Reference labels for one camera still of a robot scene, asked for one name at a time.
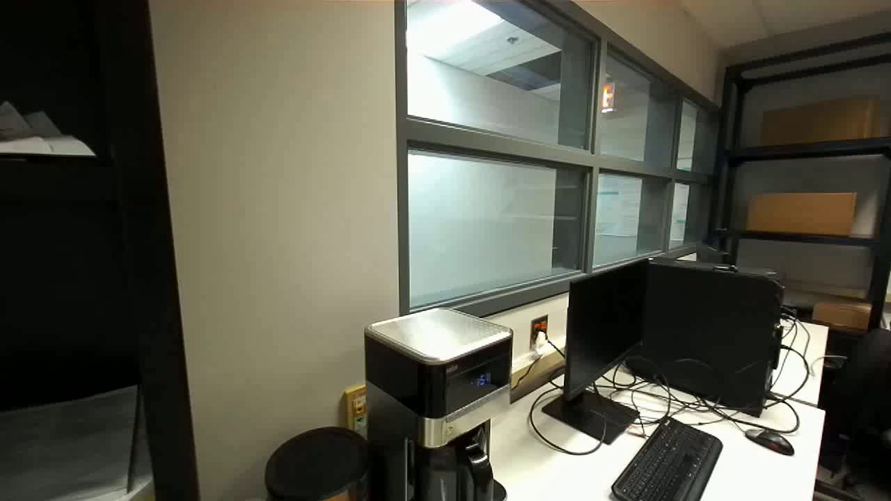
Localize wide flat cardboard box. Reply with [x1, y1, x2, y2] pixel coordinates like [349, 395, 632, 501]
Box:
[743, 190, 859, 235]

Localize black computer tower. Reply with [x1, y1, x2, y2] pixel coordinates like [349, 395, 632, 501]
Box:
[636, 258, 784, 418]

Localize black desk chair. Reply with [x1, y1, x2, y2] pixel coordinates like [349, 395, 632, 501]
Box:
[817, 325, 891, 501]

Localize grey window frame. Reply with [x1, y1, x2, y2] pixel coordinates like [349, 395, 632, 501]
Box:
[391, 0, 720, 318]

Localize black round container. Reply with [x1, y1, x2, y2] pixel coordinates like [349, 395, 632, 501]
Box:
[260, 426, 372, 501]

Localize glass coffee carafe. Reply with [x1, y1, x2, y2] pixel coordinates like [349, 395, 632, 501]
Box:
[404, 432, 508, 501]

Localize stack of white papers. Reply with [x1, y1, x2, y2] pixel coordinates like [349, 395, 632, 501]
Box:
[0, 98, 97, 159]

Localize tangled black tower cables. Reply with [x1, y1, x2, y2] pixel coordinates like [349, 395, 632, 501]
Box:
[606, 315, 828, 440]

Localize yellow wall outlet plate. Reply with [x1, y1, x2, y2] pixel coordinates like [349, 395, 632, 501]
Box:
[340, 382, 369, 434]

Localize black keyboard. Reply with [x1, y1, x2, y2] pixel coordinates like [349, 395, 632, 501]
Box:
[608, 418, 725, 501]

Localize tall black bookcase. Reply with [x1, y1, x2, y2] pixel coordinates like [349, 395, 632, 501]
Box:
[0, 0, 203, 501]

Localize black computer monitor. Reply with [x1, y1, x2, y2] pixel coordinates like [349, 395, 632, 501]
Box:
[539, 255, 652, 446]

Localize black metal storage rack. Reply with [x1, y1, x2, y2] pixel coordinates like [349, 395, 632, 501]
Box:
[716, 32, 891, 330]

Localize small cardboard box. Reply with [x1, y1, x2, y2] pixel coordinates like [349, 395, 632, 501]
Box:
[810, 294, 874, 336]

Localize black looped desk cable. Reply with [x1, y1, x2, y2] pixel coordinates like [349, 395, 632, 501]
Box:
[526, 382, 606, 459]

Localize black computer mouse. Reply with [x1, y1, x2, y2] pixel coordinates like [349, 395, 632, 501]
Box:
[743, 426, 799, 459]

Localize black and steel coffeemaker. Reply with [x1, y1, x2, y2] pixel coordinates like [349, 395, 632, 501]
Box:
[362, 306, 514, 501]

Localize large cardboard box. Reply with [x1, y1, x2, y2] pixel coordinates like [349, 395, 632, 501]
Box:
[757, 93, 879, 146]

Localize white plug in outlet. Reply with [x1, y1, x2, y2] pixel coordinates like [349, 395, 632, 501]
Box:
[529, 315, 568, 368]

